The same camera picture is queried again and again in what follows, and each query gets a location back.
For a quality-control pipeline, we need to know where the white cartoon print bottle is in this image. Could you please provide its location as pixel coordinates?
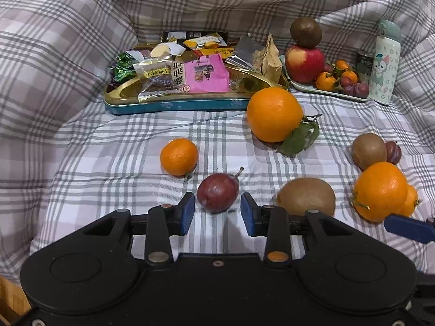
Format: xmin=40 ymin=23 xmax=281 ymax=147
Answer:
xmin=368 ymin=19 xmax=402 ymax=105

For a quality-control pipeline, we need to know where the light green fruit tray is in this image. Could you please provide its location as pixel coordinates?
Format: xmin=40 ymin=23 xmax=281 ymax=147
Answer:
xmin=279 ymin=54 xmax=373 ymax=103

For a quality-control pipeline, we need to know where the brown kiwi fruit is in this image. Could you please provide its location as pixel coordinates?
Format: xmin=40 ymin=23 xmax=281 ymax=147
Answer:
xmin=351 ymin=133 xmax=388 ymax=172
xmin=276 ymin=177 xmax=337 ymax=217
xmin=290 ymin=17 xmax=322 ymax=49

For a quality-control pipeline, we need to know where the green foil candy wrapper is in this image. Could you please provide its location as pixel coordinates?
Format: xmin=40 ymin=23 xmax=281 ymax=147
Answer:
xmin=109 ymin=52 xmax=137 ymax=83

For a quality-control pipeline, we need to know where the brown paper snack packet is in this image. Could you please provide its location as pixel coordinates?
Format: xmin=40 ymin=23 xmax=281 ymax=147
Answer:
xmin=253 ymin=33 xmax=283 ymax=84

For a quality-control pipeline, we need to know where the gold and blue snack tin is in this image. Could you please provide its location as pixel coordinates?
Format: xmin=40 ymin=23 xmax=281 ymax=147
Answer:
xmin=104 ymin=40 xmax=290 ymax=116

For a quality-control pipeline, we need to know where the red apple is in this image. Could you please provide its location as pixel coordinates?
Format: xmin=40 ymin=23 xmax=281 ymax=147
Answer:
xmin=285 ymin=45 xmax=325 ymax=86

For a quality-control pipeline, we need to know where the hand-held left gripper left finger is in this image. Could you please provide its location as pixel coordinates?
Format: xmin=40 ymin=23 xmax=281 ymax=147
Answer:
xmin=82 ymin=192 xmax=196 ymax=267

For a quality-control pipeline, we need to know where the clear packet with yellow label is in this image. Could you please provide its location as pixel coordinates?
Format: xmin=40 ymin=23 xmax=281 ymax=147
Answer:
xmin=132 ymin=59 xmax=175 ymax=102

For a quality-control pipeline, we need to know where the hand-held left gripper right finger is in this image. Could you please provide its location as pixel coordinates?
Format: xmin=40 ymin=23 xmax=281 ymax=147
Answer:
xmin=240 ymin=192 xmax=354 ymax=269

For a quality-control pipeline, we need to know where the dark glass jar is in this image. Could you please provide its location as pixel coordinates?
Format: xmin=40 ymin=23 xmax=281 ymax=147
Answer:
xmin=355 ymin=50 xmax=375 ymax=84

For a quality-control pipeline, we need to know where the grey plaid blanket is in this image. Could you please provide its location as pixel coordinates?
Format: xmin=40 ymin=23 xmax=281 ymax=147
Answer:
xmin=0 ymin=0 xmax=435 ymax=284

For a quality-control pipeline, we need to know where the white and black snack packet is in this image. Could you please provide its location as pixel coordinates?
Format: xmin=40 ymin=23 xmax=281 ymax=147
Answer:
xmin=168 ymin=60 xmax=186 ymax=89

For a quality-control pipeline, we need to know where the yellow snack packet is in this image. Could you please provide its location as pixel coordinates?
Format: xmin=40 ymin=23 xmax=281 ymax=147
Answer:
xmin=183 ymin=34 xmax=222 ymax=50

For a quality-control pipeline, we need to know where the orange snack packet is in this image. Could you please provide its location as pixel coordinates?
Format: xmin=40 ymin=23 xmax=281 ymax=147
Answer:
xmin=193 ymin=46 xmax=236 ymax=61

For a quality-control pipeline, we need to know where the white round pastry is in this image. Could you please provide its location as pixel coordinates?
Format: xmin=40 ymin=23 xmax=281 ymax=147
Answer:
xmin=150 ymin=42 xmax=186 ymax=58

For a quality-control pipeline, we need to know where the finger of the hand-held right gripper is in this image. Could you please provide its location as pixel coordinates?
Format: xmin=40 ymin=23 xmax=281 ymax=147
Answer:
xmin=384 ymin=213 xmax=435 ymax=244

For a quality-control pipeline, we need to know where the large orange with leaves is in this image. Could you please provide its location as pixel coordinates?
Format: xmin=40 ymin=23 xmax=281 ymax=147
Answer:
xmin=246 ymin=87 xmax=323 ymax=158

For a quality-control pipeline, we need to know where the pink snack packet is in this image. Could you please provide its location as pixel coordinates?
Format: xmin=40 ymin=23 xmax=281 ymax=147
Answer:
xmin=183 ymin=54 xmax=232 ymax=95

